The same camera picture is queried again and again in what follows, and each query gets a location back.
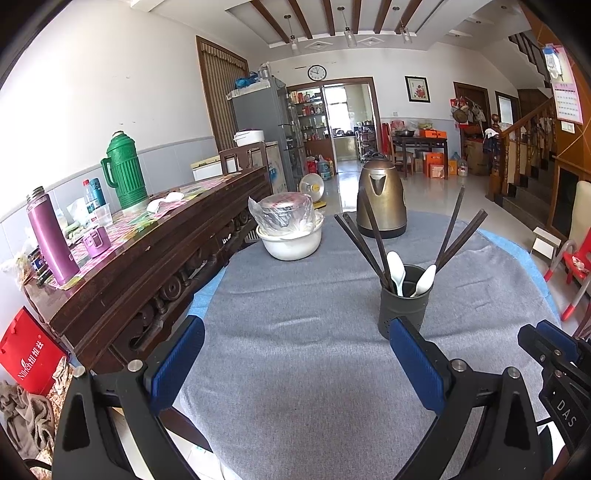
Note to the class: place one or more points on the white plastic spoon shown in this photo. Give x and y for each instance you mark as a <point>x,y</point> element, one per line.
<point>397,270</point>

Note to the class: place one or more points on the dark wooden side table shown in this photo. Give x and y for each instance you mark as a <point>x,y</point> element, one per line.
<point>430,144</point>

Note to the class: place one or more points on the white chest freezer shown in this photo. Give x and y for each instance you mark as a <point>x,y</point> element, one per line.
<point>211,167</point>

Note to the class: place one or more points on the white round fan heater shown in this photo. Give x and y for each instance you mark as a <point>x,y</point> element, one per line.
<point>313,185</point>

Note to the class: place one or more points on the wooden stair railing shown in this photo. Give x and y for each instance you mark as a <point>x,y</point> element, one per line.
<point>520,150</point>

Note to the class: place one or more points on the red child chair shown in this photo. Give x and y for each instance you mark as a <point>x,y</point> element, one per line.
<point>576,260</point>

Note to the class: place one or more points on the white bowl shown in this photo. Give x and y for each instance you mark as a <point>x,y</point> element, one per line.
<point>293,249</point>

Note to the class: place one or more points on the dark carved wooden sideboard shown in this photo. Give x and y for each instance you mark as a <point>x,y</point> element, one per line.
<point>124,306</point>

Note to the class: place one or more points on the dark chopstick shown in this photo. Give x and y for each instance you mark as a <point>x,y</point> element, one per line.
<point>377,234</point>
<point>340,220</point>
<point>462,239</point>
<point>366,251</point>

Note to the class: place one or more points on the green thermos jug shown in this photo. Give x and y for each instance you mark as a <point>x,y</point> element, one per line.
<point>122,171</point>

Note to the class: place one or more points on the wall calendar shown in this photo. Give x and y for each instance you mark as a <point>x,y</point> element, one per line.
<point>565,92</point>

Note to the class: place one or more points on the plastic water bottle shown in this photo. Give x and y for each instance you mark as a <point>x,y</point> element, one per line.
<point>91,199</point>

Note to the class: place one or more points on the wooden chair behind sideboard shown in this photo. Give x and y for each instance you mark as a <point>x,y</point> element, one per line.
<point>250,156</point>

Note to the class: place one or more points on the purple thermos bottle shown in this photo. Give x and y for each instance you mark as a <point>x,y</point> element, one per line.
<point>50,238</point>

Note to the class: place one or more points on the grey tablecloth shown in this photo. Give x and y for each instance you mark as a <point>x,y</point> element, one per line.
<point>295,380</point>

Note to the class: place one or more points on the grey refrigerator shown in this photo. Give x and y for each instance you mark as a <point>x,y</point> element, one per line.
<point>266,106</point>

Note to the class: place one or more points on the framed flower picture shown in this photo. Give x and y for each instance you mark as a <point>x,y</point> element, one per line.
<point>418,90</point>

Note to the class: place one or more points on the small purple cup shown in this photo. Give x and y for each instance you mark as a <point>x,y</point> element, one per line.
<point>96,241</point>

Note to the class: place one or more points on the dark metal utensil holder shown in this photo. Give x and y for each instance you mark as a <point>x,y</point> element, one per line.
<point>393,306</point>

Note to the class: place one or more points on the white step stool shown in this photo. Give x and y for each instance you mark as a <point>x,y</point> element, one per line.
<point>545,244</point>

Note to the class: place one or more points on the bronze electric kettle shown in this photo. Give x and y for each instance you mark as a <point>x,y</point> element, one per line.
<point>385,191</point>

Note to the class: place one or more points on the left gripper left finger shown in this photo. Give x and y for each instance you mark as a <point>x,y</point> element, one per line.
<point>166,368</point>

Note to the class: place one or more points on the cream sofa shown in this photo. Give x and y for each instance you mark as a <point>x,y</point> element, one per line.
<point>581,213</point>

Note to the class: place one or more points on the red gift bag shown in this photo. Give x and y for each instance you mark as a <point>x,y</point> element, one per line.
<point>29,354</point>

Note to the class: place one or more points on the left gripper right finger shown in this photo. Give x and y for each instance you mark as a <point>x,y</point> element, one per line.
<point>430,372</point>

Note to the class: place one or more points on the round wall clock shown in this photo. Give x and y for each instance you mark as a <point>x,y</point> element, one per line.
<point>317,73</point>

